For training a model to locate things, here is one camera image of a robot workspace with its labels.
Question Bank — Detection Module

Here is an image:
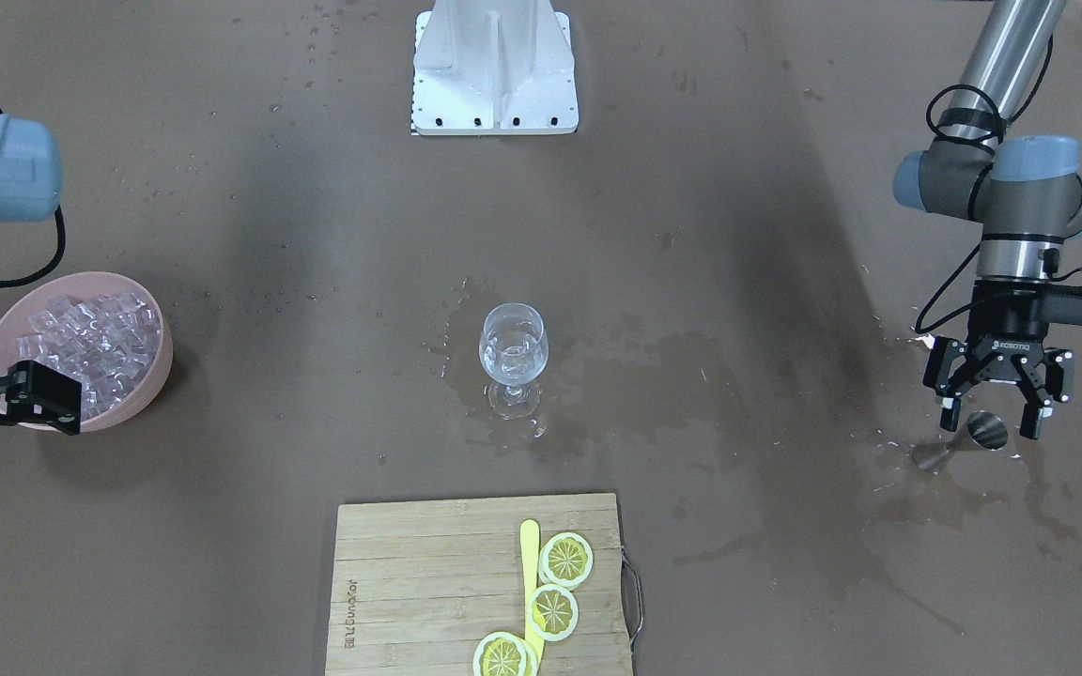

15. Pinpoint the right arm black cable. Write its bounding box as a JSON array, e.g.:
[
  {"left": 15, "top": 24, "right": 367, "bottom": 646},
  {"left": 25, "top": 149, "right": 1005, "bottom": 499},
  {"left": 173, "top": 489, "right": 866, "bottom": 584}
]
[{"left": 0, "top": 206, "right": 68, "bottom": 289}]

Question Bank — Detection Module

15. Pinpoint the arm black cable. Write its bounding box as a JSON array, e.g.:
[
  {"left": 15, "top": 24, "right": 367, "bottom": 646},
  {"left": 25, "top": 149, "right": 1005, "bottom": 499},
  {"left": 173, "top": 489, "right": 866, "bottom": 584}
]
[
  {"left": 0, "top": 206, "right": 68, "bottom": 289},
  {"left": 914, "top": 34, "right": 1082, "bottom": 335}
]

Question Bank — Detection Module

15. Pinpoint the clear wine glass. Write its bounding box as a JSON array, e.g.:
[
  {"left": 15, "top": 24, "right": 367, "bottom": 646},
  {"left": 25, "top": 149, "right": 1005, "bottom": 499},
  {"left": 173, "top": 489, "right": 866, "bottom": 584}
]
[{"left": 478, "top": 302, "right": 549, "bottom": 420}]

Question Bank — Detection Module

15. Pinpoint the yellow plastic stick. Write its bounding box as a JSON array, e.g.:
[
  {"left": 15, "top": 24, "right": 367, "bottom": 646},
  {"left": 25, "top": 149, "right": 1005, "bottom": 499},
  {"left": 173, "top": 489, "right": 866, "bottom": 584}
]
[{"left": 518, "top": 518, "right": 545, "bottom": 675}]

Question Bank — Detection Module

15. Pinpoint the pink bowl of ice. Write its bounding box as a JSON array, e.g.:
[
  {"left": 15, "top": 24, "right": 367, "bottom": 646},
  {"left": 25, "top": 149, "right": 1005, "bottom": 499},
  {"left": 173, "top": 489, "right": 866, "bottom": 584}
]
[{"left": 0, "top": 271, "right": 175, "bottom": 433}]

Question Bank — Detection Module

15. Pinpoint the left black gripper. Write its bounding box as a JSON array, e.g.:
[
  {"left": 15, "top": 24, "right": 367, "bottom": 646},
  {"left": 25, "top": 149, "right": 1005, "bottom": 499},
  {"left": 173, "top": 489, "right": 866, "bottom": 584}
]
[{"left": 923, "top": 281, "right": 1074, "bottom": 440}]

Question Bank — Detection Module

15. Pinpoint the steel cocktail jigger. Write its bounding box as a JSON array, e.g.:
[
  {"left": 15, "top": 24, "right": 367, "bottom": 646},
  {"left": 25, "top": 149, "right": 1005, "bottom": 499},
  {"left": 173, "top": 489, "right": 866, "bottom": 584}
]
[{"left": 910, "top": 410, "right": 1010, "bottom": 475}]

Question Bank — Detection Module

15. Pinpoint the bamboo cutting board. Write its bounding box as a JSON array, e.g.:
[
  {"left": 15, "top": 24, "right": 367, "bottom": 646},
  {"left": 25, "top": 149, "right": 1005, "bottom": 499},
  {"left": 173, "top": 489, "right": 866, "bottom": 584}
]
[{"left": 325, "top": 493, "right": 635, "bottom": 675}]

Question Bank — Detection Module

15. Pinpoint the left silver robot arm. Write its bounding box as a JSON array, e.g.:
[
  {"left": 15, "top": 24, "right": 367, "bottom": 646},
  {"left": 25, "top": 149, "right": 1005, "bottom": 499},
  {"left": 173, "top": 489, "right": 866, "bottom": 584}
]
[{"left": 893, "top": 1, "right": 1082, "bottom": 439}]

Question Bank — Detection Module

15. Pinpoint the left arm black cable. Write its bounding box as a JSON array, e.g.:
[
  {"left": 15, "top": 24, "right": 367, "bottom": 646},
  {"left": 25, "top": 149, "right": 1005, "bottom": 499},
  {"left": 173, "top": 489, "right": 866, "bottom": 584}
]
[{"left": 914, "top": 34, "right": 1082, "bottom": 335}]

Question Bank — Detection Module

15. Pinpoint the yellow lemon slice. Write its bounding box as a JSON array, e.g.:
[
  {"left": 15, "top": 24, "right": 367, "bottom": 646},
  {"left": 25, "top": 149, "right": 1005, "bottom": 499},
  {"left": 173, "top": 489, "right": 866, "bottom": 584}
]
[
  {"left": 525, "top": 583, "right": 580, "bottom": 642},
  {"left": 470, "top": 632, "right": 538, "bottom": 676},
  {"left": 537, "top": 531, "right": 595, "bottom": 591}
]

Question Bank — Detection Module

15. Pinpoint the yellow lemon slice near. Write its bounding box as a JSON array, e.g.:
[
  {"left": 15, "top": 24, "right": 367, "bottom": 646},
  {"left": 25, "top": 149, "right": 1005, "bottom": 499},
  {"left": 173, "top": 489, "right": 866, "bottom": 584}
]
[{"left": 470, "top": 632, "right": 538, "bottom": 676}]

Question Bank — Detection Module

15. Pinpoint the white camera post base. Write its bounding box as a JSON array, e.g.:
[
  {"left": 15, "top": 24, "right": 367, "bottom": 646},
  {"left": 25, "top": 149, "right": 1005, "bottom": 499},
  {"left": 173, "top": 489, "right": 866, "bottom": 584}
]
[{"left": 410, "top": 1, "right": 580, "bottom": 136}]

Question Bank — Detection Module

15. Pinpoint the yellow lemon slice middle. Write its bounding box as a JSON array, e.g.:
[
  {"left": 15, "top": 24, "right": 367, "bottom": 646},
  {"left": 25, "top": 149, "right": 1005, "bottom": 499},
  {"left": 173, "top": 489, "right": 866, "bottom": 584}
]
[{"left": 525, "top": 583, "right": 580, "bottom": 642}]

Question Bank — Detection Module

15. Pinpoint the yellow lemon slice far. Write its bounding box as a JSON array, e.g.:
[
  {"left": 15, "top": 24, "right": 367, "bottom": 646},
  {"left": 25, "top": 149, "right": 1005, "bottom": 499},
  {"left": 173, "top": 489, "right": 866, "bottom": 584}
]
[{"left": 537, "top": 531, "right": 595, "bottom": 591}]

